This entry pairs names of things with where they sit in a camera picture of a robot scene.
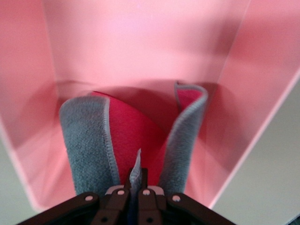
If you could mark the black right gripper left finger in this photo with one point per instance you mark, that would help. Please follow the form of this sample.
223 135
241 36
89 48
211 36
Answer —
113 206

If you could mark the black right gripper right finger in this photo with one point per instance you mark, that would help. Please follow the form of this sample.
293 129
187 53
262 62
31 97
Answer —
148 206

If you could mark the grey and red cloth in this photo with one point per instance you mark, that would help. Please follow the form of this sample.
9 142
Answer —
86 140

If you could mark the pink plastic bin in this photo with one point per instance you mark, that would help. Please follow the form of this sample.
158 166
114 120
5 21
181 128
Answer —
140 47

